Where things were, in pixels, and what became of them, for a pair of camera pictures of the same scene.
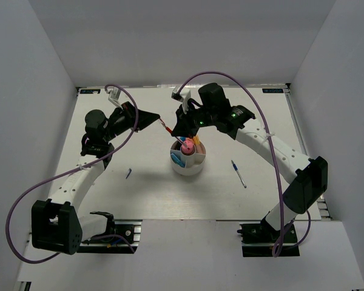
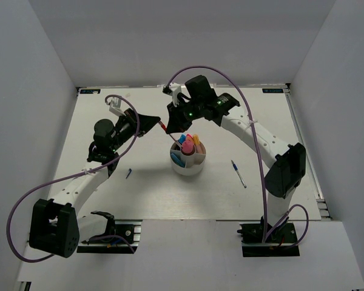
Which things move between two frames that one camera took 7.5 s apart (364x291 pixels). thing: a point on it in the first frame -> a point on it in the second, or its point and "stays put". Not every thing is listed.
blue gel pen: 235,167 stays put
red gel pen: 184,144 -> 165,129
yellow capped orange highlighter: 196,140 stays put
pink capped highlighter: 189,148 stays put
